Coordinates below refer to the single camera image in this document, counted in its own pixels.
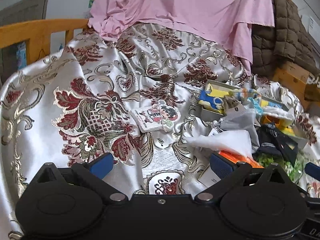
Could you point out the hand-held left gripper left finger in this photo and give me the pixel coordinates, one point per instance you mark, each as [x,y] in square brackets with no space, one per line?
[101,166]

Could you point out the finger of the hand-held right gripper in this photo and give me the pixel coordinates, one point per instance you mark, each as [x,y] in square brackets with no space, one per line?
[313,170]

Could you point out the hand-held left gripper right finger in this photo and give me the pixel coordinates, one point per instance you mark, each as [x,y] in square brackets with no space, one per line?
[221,166]

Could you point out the orange and white box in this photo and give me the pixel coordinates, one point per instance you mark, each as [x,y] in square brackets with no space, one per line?
[232,156]

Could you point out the bag of green pieces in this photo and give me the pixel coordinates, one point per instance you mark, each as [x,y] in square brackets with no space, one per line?
[282,165]

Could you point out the black sock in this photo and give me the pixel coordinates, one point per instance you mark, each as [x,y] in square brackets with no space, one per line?
[272,140]

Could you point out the metal tray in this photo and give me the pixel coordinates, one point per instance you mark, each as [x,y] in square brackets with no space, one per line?
[207,113]

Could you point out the white fluffy cloth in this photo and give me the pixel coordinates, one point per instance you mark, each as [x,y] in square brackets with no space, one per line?
[277,111]

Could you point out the orange plastic cup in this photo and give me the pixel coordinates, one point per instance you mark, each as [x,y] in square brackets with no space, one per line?
[268,120]

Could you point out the yellow and blue cloth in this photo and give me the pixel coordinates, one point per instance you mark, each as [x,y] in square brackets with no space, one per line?
[211,97]

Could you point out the striped sock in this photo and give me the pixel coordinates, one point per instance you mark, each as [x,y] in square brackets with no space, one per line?
[246,95]

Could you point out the floral satin blanket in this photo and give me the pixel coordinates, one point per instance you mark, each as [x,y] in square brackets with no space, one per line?
[75,62]

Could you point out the blue printed sheet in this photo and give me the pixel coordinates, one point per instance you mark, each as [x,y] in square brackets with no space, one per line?
[21,55]

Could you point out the brown quilted jacket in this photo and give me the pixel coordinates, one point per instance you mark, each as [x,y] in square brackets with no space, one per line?
[287,30]

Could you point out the white air conditioner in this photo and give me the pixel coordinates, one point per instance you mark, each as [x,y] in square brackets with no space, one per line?
[312,27]

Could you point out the pink bed sheet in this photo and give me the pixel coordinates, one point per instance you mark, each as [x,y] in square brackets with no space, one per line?
[187,2]

